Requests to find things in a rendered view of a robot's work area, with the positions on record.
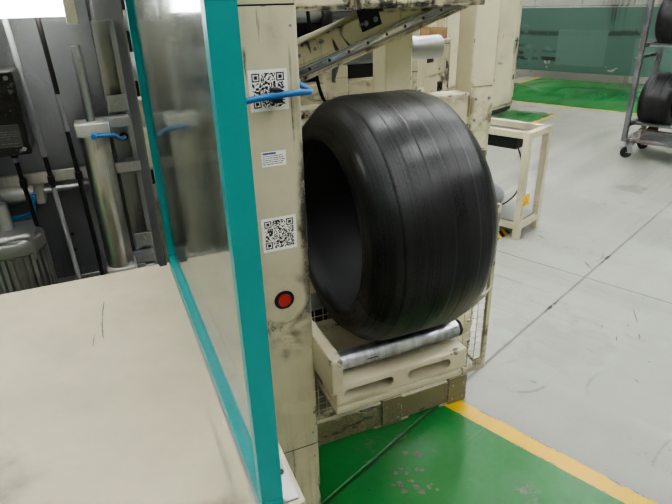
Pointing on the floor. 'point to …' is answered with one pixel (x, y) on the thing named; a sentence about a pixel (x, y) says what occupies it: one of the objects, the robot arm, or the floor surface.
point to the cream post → (305, 398)
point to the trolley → (654, 88)
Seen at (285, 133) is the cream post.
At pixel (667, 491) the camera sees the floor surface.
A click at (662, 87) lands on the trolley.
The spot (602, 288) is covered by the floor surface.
